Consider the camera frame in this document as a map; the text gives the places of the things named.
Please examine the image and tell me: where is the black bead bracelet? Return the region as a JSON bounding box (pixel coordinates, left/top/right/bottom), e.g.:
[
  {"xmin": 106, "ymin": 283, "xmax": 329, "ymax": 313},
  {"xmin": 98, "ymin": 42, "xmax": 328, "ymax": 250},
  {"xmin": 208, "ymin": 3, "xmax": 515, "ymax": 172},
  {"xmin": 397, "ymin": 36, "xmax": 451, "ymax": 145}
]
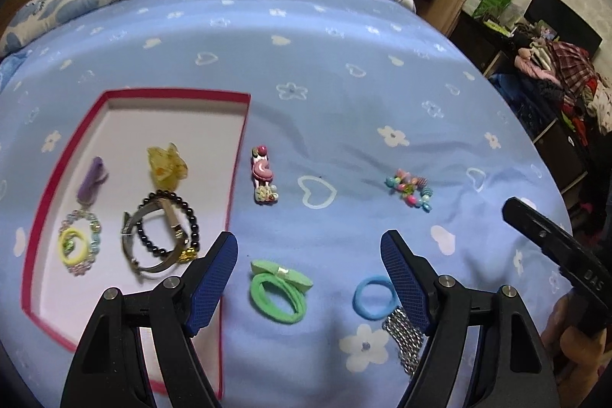
[{"xmin": 136, "ymin": 193, "xmax": 202, "ymax": 264}]

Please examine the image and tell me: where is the pile of clothes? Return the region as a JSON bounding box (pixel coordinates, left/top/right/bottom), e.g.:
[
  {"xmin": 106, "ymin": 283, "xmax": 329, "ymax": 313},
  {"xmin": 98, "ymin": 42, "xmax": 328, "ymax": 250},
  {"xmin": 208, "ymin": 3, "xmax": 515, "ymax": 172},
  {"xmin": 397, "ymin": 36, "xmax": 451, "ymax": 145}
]
[{"xmin": 514, "ymin": 39, "xmax": 612, "ymax": 146}]

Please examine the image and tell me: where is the dark low cabinet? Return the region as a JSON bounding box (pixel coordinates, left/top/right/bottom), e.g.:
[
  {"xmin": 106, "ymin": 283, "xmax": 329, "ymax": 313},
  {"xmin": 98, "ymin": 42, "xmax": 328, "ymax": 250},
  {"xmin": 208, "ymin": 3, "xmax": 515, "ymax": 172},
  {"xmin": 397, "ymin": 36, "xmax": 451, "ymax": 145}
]
[{"xmin": 449, "ymin": 9, "xmax": 612, "ymax": 227}]

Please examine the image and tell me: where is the silver bangle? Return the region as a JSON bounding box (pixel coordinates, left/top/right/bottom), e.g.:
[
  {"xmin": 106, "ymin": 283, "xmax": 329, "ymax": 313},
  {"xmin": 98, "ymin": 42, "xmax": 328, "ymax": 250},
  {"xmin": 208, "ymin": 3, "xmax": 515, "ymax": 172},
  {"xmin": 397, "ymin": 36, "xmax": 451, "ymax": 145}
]
[{"xmin": 120, "ymin": 190, "xmax": 190, "ymax": 283}]

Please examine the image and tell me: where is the pastel bead bracelet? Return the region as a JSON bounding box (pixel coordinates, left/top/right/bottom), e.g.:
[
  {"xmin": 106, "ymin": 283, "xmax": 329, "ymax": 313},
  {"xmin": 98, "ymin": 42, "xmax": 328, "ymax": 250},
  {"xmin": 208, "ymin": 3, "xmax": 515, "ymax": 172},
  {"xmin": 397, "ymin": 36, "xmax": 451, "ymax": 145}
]
[{"xmin": 58, "ymin": 209, "xmax": 103, "ymax": 278}]

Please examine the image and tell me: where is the green bow hair tie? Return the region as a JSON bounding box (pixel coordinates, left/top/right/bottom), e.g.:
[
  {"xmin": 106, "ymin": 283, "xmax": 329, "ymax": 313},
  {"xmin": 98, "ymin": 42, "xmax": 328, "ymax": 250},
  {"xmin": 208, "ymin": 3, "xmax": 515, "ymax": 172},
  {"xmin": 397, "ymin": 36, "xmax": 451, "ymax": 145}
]
[{"xmin": 249, "ymin": 259, "xmax": 314, "ymax": 324}]

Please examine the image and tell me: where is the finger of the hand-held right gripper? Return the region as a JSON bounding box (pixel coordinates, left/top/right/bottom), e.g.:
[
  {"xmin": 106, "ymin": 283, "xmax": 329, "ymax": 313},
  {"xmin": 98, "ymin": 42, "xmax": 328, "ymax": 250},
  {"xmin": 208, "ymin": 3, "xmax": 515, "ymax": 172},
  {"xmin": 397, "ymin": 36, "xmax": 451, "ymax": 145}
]
[{"xmin": 503, "ymin": 197, "xmax": 577, "ymax": 266}]

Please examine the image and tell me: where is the person's right hand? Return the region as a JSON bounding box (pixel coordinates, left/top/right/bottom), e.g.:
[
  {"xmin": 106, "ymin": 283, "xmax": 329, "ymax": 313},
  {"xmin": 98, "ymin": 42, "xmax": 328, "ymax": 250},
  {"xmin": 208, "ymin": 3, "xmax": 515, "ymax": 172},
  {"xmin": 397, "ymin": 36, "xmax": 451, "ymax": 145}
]
[{"xmin": 541, "ymin": 292, "xmax": 612, "ymax": 392}]

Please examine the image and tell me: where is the black television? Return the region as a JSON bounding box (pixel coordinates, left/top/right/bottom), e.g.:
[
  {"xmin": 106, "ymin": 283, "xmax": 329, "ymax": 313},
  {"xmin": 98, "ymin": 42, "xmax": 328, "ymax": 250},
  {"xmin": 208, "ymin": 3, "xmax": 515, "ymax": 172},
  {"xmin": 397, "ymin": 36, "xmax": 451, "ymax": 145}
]
[{"xmin": 523, "ymin": 0, "xmax": 603, "ymax": 57}]

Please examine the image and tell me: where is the colourful bead bracelet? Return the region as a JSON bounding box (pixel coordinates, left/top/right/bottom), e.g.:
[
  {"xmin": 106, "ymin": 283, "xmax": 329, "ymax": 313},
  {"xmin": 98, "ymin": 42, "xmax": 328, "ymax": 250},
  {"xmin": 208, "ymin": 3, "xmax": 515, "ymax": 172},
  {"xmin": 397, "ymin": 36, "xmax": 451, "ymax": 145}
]
[{"xmin": 384, "ymin": 169, "xmax": 434, "ymax": 213}]

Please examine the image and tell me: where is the yellow hair claw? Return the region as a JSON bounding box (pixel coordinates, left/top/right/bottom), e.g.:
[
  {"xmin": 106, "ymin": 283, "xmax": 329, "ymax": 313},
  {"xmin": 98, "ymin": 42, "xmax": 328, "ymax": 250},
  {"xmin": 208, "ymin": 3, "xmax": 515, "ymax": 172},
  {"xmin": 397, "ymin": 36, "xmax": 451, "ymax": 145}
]
[{"xmin": 146, "ymin": 143, "xmax": 190, "ymax": 191}]

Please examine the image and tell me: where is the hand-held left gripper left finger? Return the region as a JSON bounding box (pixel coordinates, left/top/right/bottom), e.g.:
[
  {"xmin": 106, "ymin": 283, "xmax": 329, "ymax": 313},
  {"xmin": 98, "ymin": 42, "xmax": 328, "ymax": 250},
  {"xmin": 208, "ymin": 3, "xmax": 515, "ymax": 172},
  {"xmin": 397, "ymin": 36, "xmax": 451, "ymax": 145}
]
[{"xmin": 61, "ymin": 231, "xmax": 239, "ymax": 408}]

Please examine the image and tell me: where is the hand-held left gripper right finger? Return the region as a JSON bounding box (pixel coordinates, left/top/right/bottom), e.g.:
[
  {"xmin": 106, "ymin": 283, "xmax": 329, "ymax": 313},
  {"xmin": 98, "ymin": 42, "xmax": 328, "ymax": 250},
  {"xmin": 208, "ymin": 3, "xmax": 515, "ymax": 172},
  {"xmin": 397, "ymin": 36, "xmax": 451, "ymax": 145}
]
[{"xmin": 380, "ymin": 230, "xmax": 560, "ymax": 408}]

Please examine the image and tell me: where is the blue hair tie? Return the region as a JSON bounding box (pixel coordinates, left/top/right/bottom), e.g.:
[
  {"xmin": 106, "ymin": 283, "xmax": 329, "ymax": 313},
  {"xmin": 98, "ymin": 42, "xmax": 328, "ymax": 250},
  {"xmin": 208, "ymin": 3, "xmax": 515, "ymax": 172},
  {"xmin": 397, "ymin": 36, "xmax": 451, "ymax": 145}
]
[{"xmin": 352, "ymin": 276, "xmax": 400, "ymax": 322}]

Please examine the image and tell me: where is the blue floral bed sheet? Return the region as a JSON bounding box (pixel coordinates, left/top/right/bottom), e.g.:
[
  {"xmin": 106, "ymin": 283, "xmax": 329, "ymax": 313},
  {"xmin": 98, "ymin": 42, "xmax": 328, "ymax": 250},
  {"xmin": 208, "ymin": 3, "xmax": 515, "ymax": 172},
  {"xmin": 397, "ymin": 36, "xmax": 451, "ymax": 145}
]
[{"xmin": 0, "ymin": 0, "xmax": 575, "ymax": 408}]

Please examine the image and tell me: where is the red shallow cardboard box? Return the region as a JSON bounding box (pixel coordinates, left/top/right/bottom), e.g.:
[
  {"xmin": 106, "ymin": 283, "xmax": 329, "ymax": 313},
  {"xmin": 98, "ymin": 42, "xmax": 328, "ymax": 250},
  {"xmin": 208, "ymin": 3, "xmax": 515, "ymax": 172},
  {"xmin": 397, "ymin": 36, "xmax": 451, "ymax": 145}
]
[{"xmin": 20, "ymin": 90, "xmax": 252, "ymax": 401}]

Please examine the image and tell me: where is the yellow hair tie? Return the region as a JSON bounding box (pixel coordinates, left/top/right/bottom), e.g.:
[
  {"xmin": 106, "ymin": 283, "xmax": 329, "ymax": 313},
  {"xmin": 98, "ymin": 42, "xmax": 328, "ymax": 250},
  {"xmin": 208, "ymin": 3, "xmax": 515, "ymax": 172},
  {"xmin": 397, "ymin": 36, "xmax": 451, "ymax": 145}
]
[{"xmin": 58, "ymin": 227, "xmax": 97, "ymax": 267}]

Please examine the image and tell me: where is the purple hair tie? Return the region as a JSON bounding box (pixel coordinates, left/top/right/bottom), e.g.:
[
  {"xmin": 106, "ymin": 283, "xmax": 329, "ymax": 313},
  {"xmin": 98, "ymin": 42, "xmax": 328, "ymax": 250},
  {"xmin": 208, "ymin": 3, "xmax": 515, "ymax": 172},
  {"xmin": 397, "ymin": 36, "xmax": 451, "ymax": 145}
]
[{"xmin": 77, "ymin": 156, "xmax": 110, "ymax": 205}]

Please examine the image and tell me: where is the silver chain necklace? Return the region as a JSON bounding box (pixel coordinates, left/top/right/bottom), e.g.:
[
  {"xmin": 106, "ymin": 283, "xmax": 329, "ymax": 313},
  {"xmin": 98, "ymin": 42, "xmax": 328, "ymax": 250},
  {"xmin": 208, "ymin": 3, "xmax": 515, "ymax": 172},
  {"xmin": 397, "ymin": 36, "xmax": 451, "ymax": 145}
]
[{"xmin": 382, "ymin": 305, "xmax": 425, "ymax": 379}]

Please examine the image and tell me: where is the pink hair clip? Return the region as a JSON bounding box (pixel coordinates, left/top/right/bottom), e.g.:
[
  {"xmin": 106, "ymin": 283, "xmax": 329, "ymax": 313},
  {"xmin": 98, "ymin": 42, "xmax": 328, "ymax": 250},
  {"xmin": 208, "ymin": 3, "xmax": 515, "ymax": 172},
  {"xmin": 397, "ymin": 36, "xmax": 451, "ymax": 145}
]
[{"xmin": 251, "ymin": 143, "xmax": 279, "ymax": 205}]

